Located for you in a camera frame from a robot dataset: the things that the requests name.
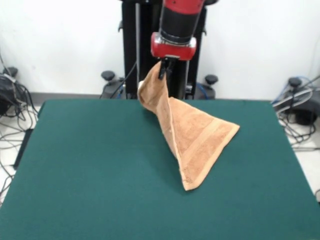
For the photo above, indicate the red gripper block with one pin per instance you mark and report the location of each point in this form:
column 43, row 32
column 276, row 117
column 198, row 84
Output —
column 175, row 51

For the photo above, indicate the tan terry towel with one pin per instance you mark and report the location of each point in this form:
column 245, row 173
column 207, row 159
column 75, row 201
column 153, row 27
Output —
column 195, row 132

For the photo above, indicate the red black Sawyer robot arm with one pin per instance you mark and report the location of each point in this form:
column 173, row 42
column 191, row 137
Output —
column 178, row 22

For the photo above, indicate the dark green table cloth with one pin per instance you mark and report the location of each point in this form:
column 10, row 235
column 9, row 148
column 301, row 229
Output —
column 75, row 150

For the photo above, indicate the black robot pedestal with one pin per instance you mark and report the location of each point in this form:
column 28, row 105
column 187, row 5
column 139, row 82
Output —
column 147, row 25

